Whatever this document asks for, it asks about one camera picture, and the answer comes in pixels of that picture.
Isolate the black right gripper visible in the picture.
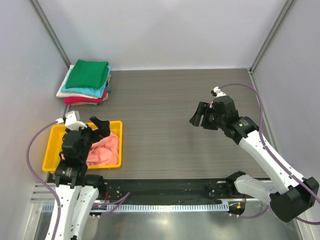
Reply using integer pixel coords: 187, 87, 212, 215
189, 101, 226, 131

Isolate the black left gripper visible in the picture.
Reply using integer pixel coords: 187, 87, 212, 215
72, 116, 110, 161

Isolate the green t shirt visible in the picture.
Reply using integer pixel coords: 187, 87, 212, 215
65, 59, 109, 89

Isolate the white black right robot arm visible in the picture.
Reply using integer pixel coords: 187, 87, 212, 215
189, 95, 319, 223

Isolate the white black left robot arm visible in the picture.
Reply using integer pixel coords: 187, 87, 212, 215
45, 116, 111, 240

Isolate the pink t shirt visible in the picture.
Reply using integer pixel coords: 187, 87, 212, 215
86, 132, 119, 167

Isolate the tan folded shirt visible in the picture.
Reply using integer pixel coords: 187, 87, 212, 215
71, 76, 111, 106

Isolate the light blue folded shirt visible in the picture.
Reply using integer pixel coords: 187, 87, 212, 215
60, 65, 112, 99

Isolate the red folded shirt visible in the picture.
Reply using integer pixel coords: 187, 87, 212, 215
64, 90, 108, 105

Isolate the yellow plastic bin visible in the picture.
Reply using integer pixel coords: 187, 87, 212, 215
42, 120, 123, 172

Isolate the cream folded shirt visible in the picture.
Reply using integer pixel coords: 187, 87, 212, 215
55, 64, 104, 100

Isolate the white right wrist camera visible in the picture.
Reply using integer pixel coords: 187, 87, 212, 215
210, 86, 226, 99

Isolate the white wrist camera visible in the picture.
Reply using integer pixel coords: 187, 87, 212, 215
56, 110, 88, 131
210, 86, 226, 99

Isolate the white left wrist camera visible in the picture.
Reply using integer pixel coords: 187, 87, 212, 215
56, 110, 88, 131

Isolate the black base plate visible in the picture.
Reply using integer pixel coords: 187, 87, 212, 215
104, 178, 241, 204

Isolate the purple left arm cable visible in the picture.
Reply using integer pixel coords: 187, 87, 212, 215
26, 121, 131, 240

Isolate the white slotted cable duct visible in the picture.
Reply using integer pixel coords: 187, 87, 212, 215
41, 202, 230, 213

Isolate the right aluminium frame post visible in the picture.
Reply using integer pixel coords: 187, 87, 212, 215
248, 0, 296, 75

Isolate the aluminium frame post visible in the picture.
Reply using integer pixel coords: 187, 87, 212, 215
29, 0, 71, 67
248, 0, 296, 75

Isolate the left aluminium frame post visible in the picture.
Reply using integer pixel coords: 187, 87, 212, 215
29, 0, 71, 67

